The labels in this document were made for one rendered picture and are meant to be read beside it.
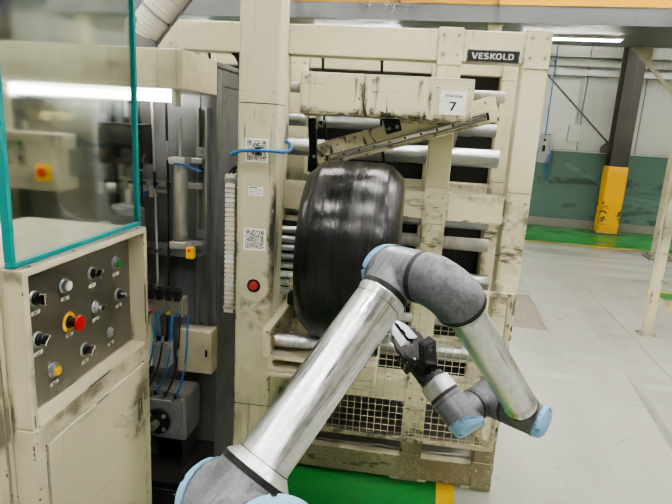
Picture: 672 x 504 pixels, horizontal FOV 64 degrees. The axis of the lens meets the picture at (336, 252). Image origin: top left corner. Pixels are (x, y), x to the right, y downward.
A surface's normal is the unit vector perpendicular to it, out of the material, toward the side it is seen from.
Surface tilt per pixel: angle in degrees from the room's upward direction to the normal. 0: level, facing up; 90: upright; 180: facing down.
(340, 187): 39
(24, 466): 90
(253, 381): 90
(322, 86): 90
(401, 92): 90
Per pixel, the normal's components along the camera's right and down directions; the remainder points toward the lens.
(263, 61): -0.14, 0.22
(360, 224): -0.09, -0.28
